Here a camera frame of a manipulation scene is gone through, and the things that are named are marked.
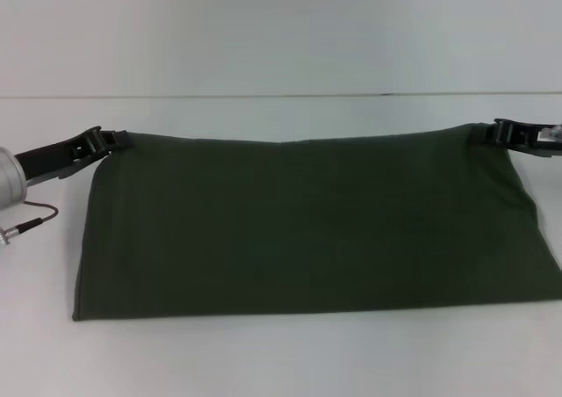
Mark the dark green t-shirt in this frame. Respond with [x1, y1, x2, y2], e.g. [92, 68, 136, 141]
[69, 122, 562, 323]

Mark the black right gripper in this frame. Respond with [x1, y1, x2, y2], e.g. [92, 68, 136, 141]
[472, 118, 562, 159]

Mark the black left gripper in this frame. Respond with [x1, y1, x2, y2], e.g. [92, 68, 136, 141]
[13, 126, 133, 187]

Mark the thin left arm cable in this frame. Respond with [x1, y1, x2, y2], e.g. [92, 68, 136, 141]
[12, 201, 61, 231]

